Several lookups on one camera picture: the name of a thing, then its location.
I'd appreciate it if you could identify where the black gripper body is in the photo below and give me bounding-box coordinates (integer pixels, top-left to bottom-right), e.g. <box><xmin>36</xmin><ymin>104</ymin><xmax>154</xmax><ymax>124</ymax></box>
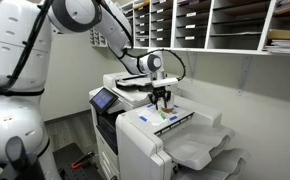
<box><xmin>153</xmin><ymin>86</ymin><xmax>170</xmax><ymax>98</ymax></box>

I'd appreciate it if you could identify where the green marker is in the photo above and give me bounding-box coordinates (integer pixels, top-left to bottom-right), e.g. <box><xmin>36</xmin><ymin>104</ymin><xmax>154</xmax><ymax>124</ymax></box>
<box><xmin>157</xmin><ymin>109</ymin><xmax>167</xmax><ymax>121</ymax></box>

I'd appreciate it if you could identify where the white and brown mug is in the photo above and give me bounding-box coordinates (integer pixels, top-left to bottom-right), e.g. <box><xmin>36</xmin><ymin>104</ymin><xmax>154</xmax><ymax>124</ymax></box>
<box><xmin>160</xmin><ymin>96</ymin><xmax>176</xmax><ymax>114</ymax></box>

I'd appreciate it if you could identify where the white paper sheet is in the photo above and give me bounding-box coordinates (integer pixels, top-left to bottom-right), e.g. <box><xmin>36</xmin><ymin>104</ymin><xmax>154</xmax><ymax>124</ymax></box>
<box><xmin>136</xmin><ymin>103</ymin><xmax>187</xmax><ymax>127</ymax></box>

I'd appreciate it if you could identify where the white office printer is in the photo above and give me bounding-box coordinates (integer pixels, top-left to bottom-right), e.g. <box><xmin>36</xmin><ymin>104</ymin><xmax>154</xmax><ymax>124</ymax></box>
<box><xmin>88</xmin><ymin>71</ymin><xmax>183</xmax><ymax>180</ymax></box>

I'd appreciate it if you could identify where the white printer finisher unit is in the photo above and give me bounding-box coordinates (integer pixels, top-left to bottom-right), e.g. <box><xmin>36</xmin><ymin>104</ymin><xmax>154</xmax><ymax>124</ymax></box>
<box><xmin>115</xmin><ymin>95</ymin><xmax>250</xmax><ymax>180</ymax></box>

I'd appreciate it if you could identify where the printer touch screen panel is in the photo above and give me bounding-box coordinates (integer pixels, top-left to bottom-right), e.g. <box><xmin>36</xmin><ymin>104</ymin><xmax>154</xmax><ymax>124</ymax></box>
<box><xmin>89</xmin><ymin>86</ymin><xmax>120</xmax><ymax>115</ymax></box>

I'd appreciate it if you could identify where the white mail sorter shelf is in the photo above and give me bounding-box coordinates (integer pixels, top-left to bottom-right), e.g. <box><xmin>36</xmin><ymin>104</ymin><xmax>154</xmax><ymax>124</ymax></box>
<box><xmin>119</xmin><ymin>0</ymin><xmax>290</xmax><ymax>57</ymax></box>

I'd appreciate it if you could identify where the yellow folder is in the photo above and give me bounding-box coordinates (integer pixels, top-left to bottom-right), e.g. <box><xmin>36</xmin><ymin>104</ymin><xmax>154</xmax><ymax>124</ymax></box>
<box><xmin>132</xmin><ymin>0</ymin><xmax>151</xmax><ymax>11</ymax></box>

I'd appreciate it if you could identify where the orange and black tool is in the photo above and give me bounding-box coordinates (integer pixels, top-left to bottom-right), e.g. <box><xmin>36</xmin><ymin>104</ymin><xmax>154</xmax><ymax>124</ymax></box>
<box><xmin>69</xmin><ymin>151</ymin><xmax>95</xmax><ymax>170</ymax></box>

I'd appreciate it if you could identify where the black base platform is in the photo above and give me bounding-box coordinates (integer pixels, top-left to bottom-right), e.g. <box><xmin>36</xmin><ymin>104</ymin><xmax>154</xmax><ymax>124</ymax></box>
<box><xmin>52</xmin><ymin>142</ymin><xmax>101</xmax><ymax>180</ymax></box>

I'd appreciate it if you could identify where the white paper stack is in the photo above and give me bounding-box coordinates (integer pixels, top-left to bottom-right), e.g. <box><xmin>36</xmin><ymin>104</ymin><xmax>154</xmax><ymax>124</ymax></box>
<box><xmin>263</xmin><ymin>39</ymin><xmax>290</xmax><ymax>55</ymax></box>

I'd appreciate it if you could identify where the manila folder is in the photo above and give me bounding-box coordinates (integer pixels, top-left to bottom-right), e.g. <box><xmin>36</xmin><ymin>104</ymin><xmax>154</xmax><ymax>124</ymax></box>
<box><xmin>267</xmin><ymin>28</ymin><xmax>290</xmax><ymax>42</ymax></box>

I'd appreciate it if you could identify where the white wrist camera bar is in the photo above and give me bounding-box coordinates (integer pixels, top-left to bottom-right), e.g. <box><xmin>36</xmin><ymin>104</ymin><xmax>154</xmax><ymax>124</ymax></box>
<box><xmin>150</xmin><ymin>77</ymin><xmax>180</xmax><ymax>90</ymax></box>

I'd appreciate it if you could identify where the black cable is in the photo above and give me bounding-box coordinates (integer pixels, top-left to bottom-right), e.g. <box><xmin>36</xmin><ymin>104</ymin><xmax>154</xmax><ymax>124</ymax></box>
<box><xmin>0</xmin><ymin>0</ymin><xmax>55</xmax><ymax>101</ymax></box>
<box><xmin>99</xmin><ymin>0</ymin><xmax>187</xmax><ymax>82</ymax></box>

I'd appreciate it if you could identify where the white shelf bracket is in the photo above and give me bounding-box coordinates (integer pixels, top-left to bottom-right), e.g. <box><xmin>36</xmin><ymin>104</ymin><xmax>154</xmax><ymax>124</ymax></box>
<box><xmin>186</xmin><ymin>51</ymin><xmax>198</xmax><ymax>85</ymax></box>
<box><xmin>235</xmin><ymin>54</ymin><xmax>253</xmax><ymax>97</ymax></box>

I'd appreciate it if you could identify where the small white wall organizer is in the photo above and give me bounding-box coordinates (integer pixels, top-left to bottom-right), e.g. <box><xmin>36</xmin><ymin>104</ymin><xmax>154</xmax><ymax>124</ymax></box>
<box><xmin>89</xmin><ymin>27</ymin><xmax>109</xmax><ymax>48</ymax></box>

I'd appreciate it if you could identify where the black rounded mount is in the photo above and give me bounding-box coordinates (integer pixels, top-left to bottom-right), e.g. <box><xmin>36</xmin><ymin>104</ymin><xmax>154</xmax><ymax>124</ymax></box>
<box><xmin>0</xmin><ymin>135</ymin><xmax>47</xmax><ymax>180</ymax></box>

